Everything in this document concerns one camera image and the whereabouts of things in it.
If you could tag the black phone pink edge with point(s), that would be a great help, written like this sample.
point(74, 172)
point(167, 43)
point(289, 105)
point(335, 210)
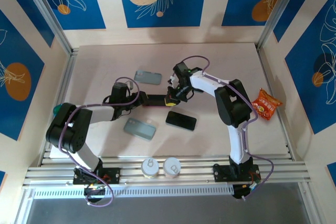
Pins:
point(156, 100)

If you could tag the grey-blue translucent phone case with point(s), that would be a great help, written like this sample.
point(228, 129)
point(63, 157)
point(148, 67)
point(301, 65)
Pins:
point(147, 77)
point(140, 129)

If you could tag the black phone green frame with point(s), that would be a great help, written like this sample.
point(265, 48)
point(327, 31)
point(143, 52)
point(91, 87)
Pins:
point(181, 121)

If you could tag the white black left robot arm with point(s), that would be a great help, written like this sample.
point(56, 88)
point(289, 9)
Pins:
point(99, 115)

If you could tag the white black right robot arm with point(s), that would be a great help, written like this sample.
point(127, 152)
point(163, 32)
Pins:
point(237, 140)

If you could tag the cream pull-tab can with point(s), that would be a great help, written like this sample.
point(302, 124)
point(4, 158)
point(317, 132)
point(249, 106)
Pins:
point(150, 167)

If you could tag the blue bottle green cap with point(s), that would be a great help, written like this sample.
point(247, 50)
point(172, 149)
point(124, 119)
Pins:
point(57, 110)

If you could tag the right white can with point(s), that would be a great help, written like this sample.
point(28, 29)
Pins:
point(172, 167)

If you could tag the orange snack bag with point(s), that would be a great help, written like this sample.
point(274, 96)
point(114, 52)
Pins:
point(266, 104)

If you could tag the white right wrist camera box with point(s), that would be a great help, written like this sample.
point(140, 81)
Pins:
point(172, 80)

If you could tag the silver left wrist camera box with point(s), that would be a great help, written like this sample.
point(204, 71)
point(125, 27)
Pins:
point(129, 84)

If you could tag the aluminium side rail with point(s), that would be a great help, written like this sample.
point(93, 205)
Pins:
point(65, 77)
point(267, 77)

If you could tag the aluminium rail base frame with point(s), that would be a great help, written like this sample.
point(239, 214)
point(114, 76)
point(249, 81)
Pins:
point(197, 167)

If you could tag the aluminium corner post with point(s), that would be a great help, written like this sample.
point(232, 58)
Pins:
point(277, 11)
point(47, 11)

